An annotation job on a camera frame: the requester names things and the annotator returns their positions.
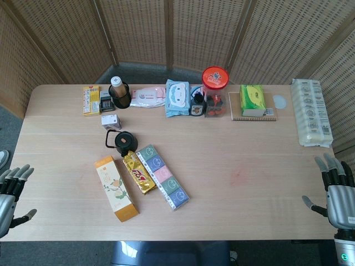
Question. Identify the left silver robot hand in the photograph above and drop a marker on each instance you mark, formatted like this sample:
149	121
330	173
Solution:
6	199

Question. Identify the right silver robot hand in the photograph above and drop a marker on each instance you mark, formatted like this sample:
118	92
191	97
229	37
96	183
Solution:
339	205

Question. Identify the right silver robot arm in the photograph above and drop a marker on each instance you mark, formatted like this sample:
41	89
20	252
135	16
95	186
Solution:
344	248

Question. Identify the dark robot base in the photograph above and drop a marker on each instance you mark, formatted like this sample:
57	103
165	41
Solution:
170	253

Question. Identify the tall orange flower box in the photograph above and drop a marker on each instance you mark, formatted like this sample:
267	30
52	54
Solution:
116	188

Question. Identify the small white grey box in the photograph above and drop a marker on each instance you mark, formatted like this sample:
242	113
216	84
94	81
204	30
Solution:
111	122

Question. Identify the green tissue box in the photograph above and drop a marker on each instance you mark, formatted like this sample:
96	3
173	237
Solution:
253	100

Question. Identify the long white cup pack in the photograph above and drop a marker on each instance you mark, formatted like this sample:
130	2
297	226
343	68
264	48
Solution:
311	110

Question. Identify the clear round lid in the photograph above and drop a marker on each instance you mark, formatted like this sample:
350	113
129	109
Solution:
279	101

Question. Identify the brown spiral notebook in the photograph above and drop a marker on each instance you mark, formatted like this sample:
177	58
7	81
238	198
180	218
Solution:
252	113

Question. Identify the yellow card pack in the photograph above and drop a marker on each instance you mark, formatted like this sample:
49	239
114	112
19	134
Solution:
91	100

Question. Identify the gold foil snack bag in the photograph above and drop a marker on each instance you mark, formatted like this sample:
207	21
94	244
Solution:
139	173

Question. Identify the black battery pack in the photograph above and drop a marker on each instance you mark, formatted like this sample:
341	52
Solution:
106	102

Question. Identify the black mesh cup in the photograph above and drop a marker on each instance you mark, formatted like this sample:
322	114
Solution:
120	97

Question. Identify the brown drink bottle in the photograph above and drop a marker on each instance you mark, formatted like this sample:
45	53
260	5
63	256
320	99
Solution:
117	86

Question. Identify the pastel tissue multipack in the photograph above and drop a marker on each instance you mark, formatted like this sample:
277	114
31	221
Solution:
163	177

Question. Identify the red lid clear jar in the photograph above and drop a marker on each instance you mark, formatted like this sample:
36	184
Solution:
215	92

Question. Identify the black ink bottle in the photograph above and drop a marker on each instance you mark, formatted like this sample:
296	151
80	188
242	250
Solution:
197	106

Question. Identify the pink white wipes pack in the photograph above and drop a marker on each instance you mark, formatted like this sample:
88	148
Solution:
147	96

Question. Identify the blue cartoon wipes pack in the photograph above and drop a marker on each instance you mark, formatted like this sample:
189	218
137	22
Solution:
177	98

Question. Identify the woven folding screen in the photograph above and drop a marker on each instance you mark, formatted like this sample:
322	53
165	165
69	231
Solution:
177	36

